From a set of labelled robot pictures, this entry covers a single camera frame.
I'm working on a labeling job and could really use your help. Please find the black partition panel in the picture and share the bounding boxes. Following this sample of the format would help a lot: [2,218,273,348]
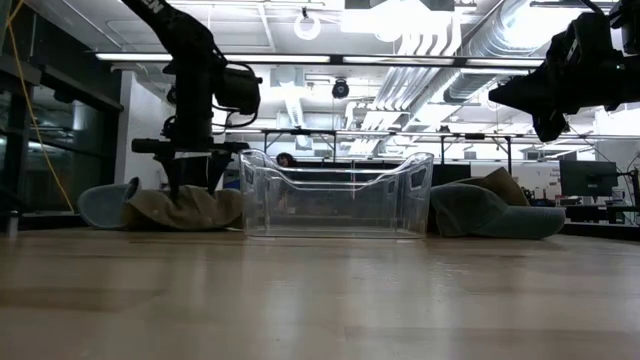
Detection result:
[292,158,471,189]

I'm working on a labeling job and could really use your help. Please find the black computer monitor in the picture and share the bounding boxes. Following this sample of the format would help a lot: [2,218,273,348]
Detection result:
[558,159,620,198]

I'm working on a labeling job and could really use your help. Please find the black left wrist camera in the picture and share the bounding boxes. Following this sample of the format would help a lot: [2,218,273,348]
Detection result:
[214,67,263,117]

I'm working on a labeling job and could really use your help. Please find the white ceiling pipes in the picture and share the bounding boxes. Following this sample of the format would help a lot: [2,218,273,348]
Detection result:
[372,19,466,112]

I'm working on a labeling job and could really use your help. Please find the tan baseball cap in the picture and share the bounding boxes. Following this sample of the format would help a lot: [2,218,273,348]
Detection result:
[452,167,532,209]
[122,183,245,232]

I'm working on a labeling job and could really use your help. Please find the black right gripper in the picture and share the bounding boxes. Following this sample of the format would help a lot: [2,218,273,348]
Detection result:
[488,12,640,143]

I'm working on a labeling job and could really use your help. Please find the black metal frame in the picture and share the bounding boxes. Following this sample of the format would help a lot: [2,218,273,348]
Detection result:
[212,127,640,174]

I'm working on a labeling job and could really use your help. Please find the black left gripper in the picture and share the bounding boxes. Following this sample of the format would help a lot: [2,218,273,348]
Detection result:
[131,62,250,204]

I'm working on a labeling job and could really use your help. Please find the white ring light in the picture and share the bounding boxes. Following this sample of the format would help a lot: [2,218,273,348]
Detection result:
[293,12,322,42]

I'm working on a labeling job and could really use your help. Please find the black overhead light beam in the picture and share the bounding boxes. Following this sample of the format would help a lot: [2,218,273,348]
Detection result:
[94,51,546,70]

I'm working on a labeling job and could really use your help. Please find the silver ceiling duct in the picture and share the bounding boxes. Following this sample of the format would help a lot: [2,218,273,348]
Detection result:
[443,0,556,104]

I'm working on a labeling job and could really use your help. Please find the yellow cable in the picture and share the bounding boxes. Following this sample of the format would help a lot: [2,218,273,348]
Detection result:
[4,0,75,214]

